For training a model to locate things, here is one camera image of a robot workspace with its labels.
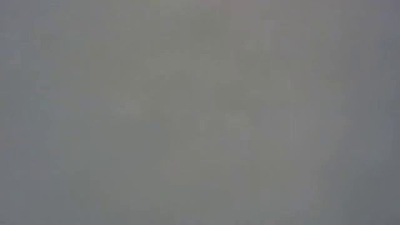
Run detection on grey-blue plastic trash bag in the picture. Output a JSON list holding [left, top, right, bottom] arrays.
[[0, 0, 400, 225]]

